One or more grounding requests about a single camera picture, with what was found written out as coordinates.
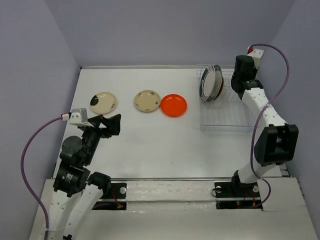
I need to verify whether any cream plate with black patch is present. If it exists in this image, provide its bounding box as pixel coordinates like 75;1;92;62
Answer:
90;92;118;115

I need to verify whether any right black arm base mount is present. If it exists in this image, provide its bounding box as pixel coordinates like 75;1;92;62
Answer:
211;181;262;210

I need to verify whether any white plate green red rim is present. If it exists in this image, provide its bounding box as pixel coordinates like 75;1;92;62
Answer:
199;65;216;101

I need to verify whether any yellow black patterned plate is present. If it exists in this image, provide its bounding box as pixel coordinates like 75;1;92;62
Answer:
213;76;224;101

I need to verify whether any cream plate with small motifs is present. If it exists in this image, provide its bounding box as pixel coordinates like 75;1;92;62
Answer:
134;90;161;113

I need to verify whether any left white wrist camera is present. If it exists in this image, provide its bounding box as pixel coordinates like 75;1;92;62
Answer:
69;108;93;127

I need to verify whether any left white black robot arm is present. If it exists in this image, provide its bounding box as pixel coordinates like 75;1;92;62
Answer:
38;108;122;240

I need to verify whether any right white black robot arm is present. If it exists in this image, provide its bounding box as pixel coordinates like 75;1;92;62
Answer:
230;54;299;196

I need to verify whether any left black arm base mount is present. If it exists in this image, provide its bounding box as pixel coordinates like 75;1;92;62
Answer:
92;182;127;211

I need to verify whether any orange plate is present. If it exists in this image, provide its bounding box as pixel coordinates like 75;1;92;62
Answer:
160;94;188;118

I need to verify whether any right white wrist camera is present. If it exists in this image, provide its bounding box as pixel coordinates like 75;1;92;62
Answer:
247;46;264;69

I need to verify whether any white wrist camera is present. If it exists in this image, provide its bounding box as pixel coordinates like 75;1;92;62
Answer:
247;46;264;69
69;108;93;127

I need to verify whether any white plate teal lettered rim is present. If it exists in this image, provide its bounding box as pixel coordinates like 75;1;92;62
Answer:
207;65;223;102

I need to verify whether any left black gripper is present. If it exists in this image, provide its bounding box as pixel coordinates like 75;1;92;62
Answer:
82;112;123;164

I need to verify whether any clear wire dish rack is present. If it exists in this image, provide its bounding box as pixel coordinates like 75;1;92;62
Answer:
199;65;256;134

